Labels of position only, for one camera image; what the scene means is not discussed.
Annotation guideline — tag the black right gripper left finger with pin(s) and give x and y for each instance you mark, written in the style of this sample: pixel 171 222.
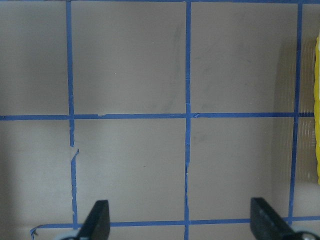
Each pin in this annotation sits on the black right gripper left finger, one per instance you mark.
pixel 97 224

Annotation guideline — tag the yellow plastic basket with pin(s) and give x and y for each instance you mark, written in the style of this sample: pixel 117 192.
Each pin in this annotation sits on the yellow plastic basket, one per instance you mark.
pixel 316 93

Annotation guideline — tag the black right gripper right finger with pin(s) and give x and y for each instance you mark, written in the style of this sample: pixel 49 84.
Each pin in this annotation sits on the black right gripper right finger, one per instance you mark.
pixel 266 224

